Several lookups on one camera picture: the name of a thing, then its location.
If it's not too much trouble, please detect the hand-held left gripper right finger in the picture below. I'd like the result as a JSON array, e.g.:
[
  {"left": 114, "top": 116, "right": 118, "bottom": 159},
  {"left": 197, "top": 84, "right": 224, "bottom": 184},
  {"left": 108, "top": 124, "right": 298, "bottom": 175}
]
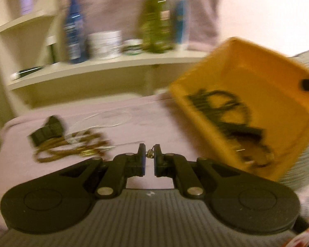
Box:
[{"left": 154, "top": 144, "right": 241, "bottom": 199}]

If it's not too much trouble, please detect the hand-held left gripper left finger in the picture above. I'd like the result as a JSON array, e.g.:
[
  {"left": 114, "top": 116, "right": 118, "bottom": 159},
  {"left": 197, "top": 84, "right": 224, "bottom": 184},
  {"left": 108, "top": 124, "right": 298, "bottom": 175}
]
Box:
[{"left": 59, "top": 143, "right": 147, "bottom": 199}]

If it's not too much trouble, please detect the orange plastic tray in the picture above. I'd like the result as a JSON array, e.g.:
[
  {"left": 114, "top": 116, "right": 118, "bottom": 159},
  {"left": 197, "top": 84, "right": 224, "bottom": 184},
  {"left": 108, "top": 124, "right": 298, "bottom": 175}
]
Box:
[{"left": 169, "top": 37, "right": 309, "bottom": 182}]

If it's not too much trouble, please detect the white pearl chain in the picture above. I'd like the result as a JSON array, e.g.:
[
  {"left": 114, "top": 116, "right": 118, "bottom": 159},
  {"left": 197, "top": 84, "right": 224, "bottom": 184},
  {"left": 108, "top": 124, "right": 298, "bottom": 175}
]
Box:
[{"left": 63, "top": 109, "right": 133, "bottom": 144}]

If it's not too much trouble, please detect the brown wooden bead bracelet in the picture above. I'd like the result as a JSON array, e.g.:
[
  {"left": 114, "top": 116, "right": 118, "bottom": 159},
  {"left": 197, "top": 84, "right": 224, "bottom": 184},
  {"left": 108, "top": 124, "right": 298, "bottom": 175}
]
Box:
[{"left": 34, "top": 131, "right": 115, "bottom": 164}]

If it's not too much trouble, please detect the black bracelet with gold ring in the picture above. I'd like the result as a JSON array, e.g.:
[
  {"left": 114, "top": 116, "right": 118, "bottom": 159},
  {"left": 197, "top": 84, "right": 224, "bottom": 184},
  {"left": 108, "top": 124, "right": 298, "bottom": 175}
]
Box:
[{"left": 229, "top": 123, "right": 275, "bottom": 169}]

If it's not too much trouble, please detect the black wrist watch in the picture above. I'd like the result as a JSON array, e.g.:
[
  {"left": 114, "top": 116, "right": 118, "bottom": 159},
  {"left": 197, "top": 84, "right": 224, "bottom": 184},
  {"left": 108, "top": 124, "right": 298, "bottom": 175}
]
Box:
[{"left": 28, "top": 115, "right": 67, "bottom": 148}]

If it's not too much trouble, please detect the lilac fleece towel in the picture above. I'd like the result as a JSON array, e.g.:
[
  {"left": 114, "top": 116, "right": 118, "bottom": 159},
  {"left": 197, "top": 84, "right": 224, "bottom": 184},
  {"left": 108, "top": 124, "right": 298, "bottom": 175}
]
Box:
[{"left": 0, "top": 94, "right": 209, "bottom": 234}]

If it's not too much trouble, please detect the cream wooden shelf unit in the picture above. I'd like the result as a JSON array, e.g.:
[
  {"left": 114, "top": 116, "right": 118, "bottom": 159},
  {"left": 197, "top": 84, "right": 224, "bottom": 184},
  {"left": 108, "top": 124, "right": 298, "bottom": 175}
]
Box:
[{"left": 0, "top": 0, "right": 212, "bottom": 108}]

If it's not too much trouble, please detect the small green white jar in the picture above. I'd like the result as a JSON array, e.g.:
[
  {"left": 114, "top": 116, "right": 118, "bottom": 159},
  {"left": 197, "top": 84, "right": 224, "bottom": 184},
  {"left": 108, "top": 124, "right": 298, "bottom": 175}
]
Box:
[{"left": 122, "top": 38, "right": 144, "bottom": 56}]

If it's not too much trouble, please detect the white cream jar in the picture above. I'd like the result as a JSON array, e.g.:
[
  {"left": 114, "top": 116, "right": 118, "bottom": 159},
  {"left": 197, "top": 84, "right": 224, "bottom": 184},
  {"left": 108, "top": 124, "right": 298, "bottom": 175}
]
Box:
[{"left": 88, "top": 30, "right": 123, "bottom": 59}]

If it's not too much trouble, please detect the white blue tube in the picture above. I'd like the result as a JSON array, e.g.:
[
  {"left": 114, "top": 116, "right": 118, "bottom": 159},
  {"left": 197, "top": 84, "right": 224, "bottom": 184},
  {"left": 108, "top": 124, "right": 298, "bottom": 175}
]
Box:
[{"left": 174, "top": 0, "right": 191, "bottom": 50}]

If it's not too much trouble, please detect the green oil spray bottle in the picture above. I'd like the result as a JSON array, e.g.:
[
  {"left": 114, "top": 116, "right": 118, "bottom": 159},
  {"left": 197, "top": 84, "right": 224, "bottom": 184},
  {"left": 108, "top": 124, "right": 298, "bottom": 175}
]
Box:
[{"left": 138, "top": 0, "right": 176, "bottom": 53}]

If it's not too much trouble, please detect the blue spray bottle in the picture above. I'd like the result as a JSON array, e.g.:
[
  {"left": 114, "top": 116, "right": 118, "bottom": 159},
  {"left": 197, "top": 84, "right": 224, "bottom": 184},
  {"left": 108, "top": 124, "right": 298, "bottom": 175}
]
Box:
[{"left": 63, "top": 0, "right": 89, "bottom": 64}]

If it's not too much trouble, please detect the dark green tube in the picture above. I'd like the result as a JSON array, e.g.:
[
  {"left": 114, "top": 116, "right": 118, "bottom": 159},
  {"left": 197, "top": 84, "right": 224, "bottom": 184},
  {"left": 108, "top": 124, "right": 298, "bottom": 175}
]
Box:
[{"left": 10, "top": 65, "right": 45, "bottom": 81}]

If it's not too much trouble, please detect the red white printed object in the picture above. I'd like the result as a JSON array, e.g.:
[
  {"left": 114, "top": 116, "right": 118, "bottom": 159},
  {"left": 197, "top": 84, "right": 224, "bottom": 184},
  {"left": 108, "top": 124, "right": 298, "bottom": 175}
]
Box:
[{"left": 286, "top": 228, "right": 309, "bottom": 247}]

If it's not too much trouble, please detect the hanging lilac towel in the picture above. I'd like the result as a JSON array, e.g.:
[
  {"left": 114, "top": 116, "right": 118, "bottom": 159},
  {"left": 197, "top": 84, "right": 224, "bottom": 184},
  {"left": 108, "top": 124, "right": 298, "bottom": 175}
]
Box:
[{"left": 57, "top": 0, "right": 220, "bottom": 52}]

